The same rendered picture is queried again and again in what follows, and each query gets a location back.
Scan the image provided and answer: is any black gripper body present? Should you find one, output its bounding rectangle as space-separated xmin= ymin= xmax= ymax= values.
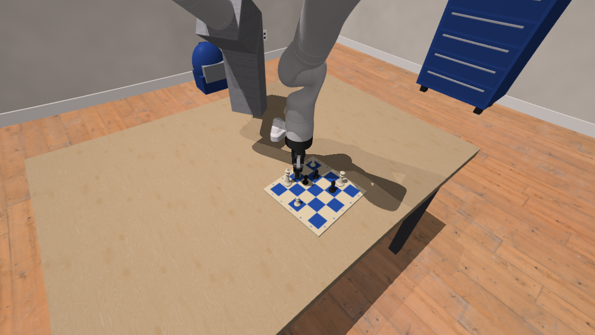
xmin=285 ymin=136 xmax=313 ymax=162

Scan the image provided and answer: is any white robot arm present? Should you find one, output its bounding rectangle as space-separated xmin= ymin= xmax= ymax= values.
xmin=172 ymin=0 xmax=361 ymax=142

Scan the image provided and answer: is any blue and cream chessboard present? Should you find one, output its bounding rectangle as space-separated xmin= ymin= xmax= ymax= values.
xmin=263 ymin=156 xmax=367 ymax=237

